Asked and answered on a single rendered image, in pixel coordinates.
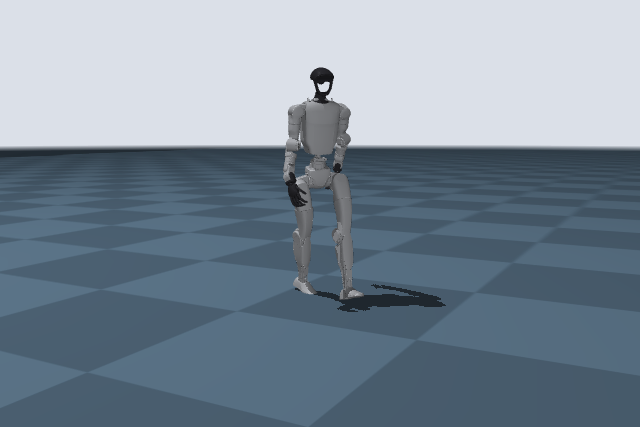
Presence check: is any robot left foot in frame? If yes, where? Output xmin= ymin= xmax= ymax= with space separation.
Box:
xmin=340 ymin=287 xmax=364 ymax=300

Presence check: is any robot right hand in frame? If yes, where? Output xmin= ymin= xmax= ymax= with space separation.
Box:
xmin=285 ymin=172 xmax=308 ymax=207

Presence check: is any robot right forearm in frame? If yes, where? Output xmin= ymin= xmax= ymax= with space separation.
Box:
xmin=283 ymin=140 xmax=297 ymax=182

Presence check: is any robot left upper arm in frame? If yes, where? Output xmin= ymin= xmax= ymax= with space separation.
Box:
xmin=336 ymin=103 xmax=351 ymax=147

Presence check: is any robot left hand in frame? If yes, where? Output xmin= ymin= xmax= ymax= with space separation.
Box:
xmin=325 ymin=163 xmax=342 ymax=189

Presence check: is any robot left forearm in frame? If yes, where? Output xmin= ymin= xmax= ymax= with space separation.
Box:
xmin=333 ymin=143 xmax=349 ymax=169

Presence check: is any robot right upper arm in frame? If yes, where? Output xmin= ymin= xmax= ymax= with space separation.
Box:
xmin=287 ymin=104 xmax=306 ymax=152

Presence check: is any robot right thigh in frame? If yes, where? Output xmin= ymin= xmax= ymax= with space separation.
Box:
xmin=294 ymin=175 xmax=313 ymax=244

